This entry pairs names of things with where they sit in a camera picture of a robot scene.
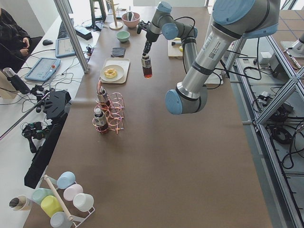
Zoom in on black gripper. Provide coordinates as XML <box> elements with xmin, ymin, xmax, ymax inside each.
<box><xmin>137</xmin><ymin>20</ymin><xmax>159</xmax><ymax>57</ymax></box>

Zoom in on tea bottle carried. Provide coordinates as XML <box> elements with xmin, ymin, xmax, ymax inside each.
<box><xmin>141</xmin><ymin>55</ymin><xmax>152</xmax><ymax>78</ymax></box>

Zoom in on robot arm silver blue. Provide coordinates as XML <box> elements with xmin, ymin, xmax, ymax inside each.
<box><xmin>137</xmin><ymin>0</ymin><xmax>280</xmax><ymax>114</ymax></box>

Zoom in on cream rabbit tray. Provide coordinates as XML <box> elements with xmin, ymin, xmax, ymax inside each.
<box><xmin>99</xmin><ymin>57</ymin><xmax>130</xmax><ymax>84</ymax></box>

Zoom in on tea bottle back rack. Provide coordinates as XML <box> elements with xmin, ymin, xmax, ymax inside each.
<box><xmin>97</xmin><ymin>87</ymin><xmax>111</xmax><ymax>109</ymax></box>

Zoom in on tea bottle rack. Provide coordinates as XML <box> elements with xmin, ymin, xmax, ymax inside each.
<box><xmin>97</xmin><ymin>87</ymin><xmax>111</xmax><ymax>109</ymax></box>
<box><xmin>93</xmin><ymin>108</ymin><xmax>109</xmax><ymax>134</ymax></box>

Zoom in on tea bottle front rack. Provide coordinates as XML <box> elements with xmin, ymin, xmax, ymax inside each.
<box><xmin>93</xmin><ymin>108</ymin><xmax>109</xmax><ymax>134</ymax></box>

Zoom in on mint green bowl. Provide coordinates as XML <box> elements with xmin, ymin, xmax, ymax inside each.
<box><xmin>116</xmin><ymin>31</ymin><xmax>130</xmax><ymax>42</ymax></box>

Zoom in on pink ice bowl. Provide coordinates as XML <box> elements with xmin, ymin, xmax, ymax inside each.
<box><xmin>122</xmin><ymin>11</ymin><xmax>140</xmax><ymax>28</ymax></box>

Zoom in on bamboo cutting board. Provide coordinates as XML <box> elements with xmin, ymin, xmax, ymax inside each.
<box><xmin>168</xmin><ymin>38</ymin><xmax>183</xmax><ymax>59</ymax></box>

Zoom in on grey folded cloth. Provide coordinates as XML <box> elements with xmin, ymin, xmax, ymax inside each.
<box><xmin>111</xmin><ymin>47</ymin><xmax>125</xmax><ymax>57</ymax></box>

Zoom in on metal ice scoop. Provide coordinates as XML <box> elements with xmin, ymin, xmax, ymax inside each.
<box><xmin>126</xmin><ymin>11</ymin><xmax>133</xmax><ymax>21</ymax></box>

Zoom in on wooden cup tree stand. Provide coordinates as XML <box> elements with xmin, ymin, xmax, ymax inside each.
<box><xmin>106</xmin><ymin>0</ymin><xmax>123</xmax><ymax>30</ymax></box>

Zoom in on glazed twisted donut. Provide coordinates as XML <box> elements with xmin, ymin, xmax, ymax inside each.
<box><xmin>104</xmin><ymin>68</ymin><xmax>117</xmax><ymax>78</ymax></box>

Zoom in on white round plate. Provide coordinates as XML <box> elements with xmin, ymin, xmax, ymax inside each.
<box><xmin>100</xmin><ymin>65</ymin><xmax>124</xmax><ymax>82</ymax></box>

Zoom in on blue teach pendant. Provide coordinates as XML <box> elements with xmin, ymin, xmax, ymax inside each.
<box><xmin>55</xmin><ymin>38</ymin><xmax>76</xmax><ymax>58</ymax></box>
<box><xmin>25</xmin><ymin>57</ymin><xmax>61</xmax><ymax>82</ymax></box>

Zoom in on black keyboard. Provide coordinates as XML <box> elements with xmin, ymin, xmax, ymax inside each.
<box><xmin>57</xmin><ymin>22</ymin><xmax>69</xmax><ymax>39</ymax></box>

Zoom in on black computer mouse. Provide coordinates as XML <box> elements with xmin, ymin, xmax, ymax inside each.
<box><xmin>42</xmin><ymin>39</ymin><xmax>53</xmax><ymax>46</ymax></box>

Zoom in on seated person dark clothes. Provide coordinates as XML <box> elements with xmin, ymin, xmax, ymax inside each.
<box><xmin>0</xmin><ymin>8</ymin><xmax>30</xmax><ymax>72</ymax></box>

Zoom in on black thermos bottle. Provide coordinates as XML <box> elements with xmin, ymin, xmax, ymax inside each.
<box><xmin>3</xmin><ymin>67</ymin><xmax>30</xmax><ymax>95</ymax></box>

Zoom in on pink mug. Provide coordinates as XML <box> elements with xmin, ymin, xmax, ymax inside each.
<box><xmin>63</xmin><ymin>183</ymin><xmax>83</xmax><ymax>201</ymax></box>

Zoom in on white mug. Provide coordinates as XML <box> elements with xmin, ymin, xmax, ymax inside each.
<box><xmin>73</xmin><ymin>193</ymin><xmax>94</xmax><ymax>212</ymax></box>

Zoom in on mint mug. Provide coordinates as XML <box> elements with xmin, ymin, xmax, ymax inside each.
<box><xmin>31</xmin><ymin>188</ymin><xmax>54</xmax><ymax>205</ymax></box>

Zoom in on yellow mug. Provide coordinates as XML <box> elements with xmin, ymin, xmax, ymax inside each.
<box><xmin>40</xmin><ymin>195</ymin><xmax>63</xmax><ymax>218</ymax></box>

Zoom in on white mug rack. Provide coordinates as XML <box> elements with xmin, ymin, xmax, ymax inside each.
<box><xmin>43</xmin><ymin>175</ymin><xmax>95</xmax><ymax>228</ymax></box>

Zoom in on grey blue mug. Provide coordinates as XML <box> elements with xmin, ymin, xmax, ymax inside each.
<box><xmin>50</xmin><ymin>212</ymin><xmax>72</xmax><ymax>228</ymax></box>

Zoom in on copper wire bottle rack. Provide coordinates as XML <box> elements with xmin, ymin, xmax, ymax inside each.
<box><xmin>92</xmin><ymin>80</ymin><xmax>125</xmax><ymax>134</ymax></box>

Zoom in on aluminium frame post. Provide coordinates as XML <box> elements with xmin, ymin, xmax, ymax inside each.
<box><xmin>54</xmin><ymin>0</ymin><xmax>90</xmax><ymax>73</ymax></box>

